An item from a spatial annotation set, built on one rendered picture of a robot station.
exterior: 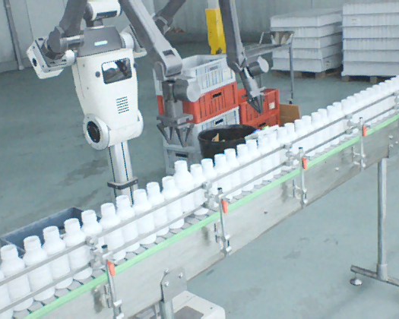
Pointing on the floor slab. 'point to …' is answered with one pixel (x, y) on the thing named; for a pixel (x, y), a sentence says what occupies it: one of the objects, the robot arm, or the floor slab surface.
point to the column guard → (215, 31)
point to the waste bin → (209, 150)
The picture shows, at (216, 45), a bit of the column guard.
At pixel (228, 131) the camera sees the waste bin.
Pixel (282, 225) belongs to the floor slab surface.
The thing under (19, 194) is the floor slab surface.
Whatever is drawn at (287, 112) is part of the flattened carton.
